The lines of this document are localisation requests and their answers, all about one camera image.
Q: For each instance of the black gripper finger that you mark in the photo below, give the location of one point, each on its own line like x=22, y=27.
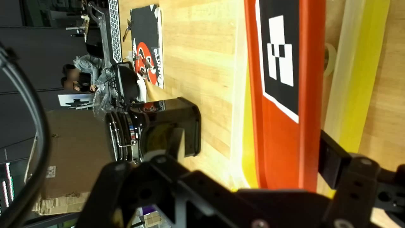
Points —
x=334, y=159

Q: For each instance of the red lunchbox lid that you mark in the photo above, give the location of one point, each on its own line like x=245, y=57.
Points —
x=287, y=64

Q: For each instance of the cardboard box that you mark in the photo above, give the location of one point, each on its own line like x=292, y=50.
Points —
x=79, y=151

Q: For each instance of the seated person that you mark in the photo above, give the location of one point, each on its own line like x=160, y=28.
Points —
x=84, y=74

